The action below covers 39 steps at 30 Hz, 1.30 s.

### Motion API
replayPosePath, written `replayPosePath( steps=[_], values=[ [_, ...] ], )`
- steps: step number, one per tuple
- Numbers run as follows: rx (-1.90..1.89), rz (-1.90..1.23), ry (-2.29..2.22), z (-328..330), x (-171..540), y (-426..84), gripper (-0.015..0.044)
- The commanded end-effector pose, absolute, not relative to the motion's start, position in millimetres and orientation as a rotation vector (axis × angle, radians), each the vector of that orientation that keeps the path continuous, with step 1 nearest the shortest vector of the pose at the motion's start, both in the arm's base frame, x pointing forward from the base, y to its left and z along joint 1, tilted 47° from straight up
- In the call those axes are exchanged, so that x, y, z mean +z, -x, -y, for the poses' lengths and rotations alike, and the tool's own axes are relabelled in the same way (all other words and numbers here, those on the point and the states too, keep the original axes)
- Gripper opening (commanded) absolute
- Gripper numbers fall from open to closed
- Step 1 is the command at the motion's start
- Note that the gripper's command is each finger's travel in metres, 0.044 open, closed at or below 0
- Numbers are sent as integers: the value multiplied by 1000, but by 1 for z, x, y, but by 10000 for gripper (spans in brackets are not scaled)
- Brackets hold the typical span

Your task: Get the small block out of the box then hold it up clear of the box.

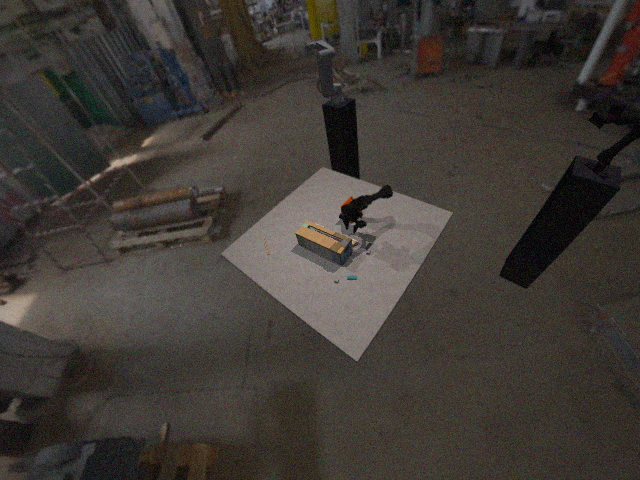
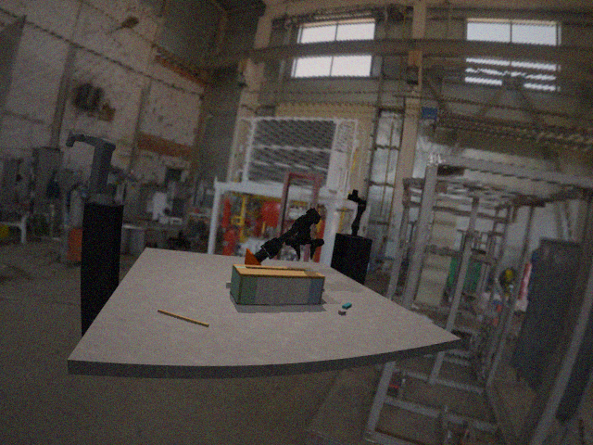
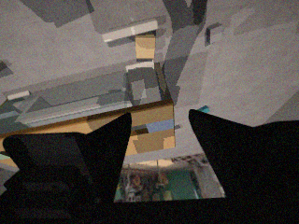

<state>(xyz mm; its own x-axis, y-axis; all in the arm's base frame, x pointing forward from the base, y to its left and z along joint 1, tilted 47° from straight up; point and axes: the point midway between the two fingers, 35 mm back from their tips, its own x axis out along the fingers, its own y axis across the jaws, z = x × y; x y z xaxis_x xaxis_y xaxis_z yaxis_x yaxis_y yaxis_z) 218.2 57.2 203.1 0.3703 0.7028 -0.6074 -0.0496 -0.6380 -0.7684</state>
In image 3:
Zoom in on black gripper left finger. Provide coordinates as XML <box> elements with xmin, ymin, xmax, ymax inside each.
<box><xmin>3</xmin><ymin>113</ymin><xmax>132</xmax><ymax>203</ymax></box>

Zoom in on small brown block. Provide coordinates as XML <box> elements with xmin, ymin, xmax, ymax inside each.
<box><xmin>135</xmin><ymin>33</ymin><xmax>156</xmax><ymax>58</ymax></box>

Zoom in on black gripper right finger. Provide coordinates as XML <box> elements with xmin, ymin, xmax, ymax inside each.
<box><xmin>189</xmin><ymin>109</ymin><xmax>299</xmax><ymax>197</ymax></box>

